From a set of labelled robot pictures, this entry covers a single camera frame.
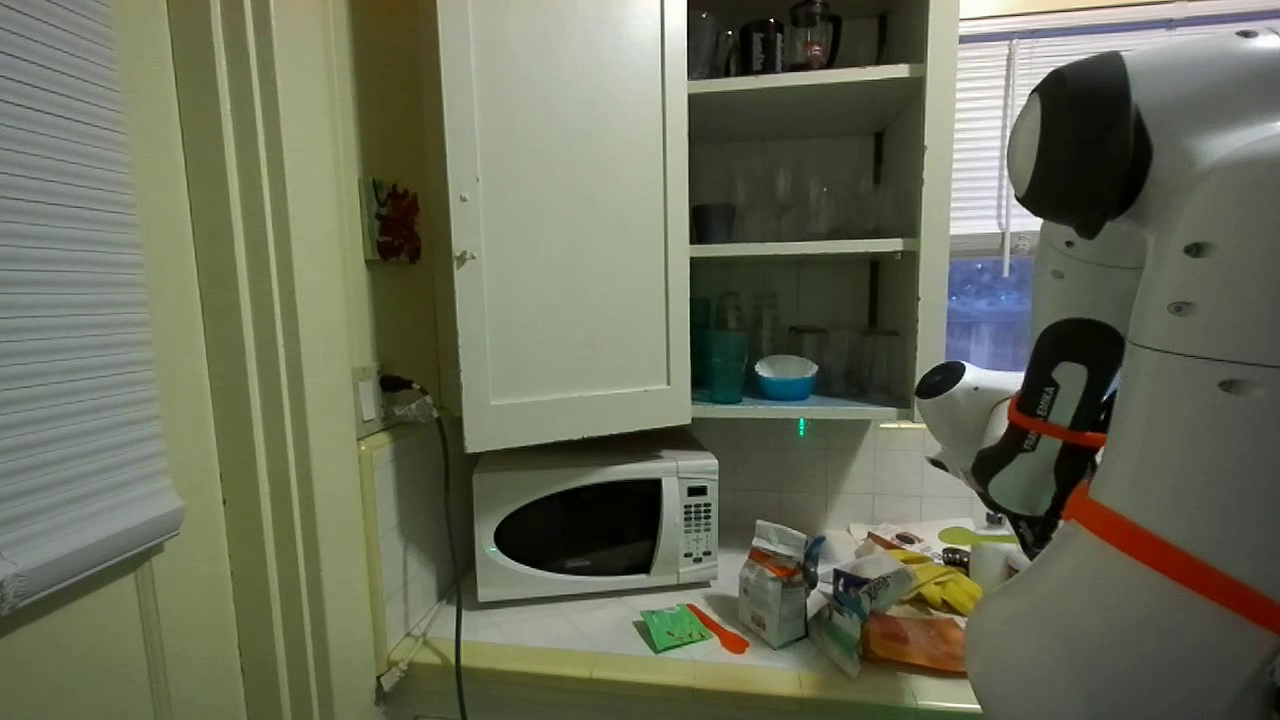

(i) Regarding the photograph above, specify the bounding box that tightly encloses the teal tumbler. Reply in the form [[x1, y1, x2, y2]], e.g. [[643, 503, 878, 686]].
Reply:
[[693, 295, 754, 406]]

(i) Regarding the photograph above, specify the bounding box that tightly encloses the orange snack bag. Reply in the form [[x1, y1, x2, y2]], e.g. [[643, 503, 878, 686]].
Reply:
[[856, 600, 976, 680]]

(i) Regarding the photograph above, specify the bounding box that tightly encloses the clear drinking glass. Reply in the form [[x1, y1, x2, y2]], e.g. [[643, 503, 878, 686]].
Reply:
[[856, 323, 912, 404]]

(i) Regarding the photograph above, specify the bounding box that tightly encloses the white orange paper bag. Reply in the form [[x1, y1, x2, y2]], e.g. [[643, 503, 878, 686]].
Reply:
[[735, 516, 821, 651]]

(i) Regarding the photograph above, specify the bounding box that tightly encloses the white microwave oven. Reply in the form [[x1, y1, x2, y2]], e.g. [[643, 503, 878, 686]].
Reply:
[[467, 444, 725, 610]]

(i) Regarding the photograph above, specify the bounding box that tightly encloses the white door window blind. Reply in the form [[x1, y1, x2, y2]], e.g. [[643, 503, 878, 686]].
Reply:
[[0, 0, 189, 625]]

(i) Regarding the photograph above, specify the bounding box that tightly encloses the glass jar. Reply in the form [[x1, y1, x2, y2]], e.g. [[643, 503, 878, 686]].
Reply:
[[689, 5, 734, 78]]

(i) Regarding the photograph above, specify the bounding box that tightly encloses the white blue carton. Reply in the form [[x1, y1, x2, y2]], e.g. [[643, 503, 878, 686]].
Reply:
[[806, 545, 920, 680]]

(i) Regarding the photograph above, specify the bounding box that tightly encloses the white kitchen window blind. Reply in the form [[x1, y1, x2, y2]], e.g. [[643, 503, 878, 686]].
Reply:
[[950, 33, 1057, 242]]

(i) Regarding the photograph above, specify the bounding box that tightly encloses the blue bowl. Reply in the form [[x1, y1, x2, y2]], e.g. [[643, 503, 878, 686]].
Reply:
[[754, 351, 826, 404]]

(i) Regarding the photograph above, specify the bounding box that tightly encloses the wall outlet with plug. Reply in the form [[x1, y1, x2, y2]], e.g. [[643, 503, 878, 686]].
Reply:
[[353, 370, 436, 435]]

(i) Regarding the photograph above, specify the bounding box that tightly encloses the dark glass cup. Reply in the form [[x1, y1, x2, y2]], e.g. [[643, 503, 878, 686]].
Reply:
[[693, 200, 739, 246]]

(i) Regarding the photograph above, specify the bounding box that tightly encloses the white open upper cabinet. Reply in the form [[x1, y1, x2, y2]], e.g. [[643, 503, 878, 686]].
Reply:
[[684, 0, 965, 431]]

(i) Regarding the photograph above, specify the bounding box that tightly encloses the red wall decoration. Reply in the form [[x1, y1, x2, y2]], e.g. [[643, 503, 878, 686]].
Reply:
[[369, 175, 424, 268]]

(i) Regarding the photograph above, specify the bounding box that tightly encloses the green sponge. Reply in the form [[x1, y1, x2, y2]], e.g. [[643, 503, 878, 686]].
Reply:
[[634, 600, 715, 656]]

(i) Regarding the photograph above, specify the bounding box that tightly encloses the dark canister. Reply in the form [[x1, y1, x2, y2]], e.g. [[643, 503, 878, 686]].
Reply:
[[735, 10, 790, 74]]

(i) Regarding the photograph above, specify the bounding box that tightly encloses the black power cable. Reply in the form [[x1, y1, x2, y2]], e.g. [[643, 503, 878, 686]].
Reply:
[[428, 396, 477, 720]]

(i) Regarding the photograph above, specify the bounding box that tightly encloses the window pane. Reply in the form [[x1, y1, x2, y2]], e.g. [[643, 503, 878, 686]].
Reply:
[[946, 250, 1041, 375]]

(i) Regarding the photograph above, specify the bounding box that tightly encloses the short orange arm strap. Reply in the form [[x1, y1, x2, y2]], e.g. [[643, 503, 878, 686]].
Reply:
[[1003, 396, 1112, 451]]

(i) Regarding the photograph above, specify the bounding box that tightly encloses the white upper cabinet door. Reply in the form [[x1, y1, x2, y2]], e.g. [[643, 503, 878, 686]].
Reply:
[[432, 0, 697, 455]]

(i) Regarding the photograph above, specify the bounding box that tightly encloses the orange spatula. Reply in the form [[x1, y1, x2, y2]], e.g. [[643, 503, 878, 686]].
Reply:
[[684, 600, 755, 659]]

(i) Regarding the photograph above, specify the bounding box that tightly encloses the long orange arm strap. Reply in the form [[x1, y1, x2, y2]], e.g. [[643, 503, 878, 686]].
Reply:
[[1060, 481, 1280, 641]]

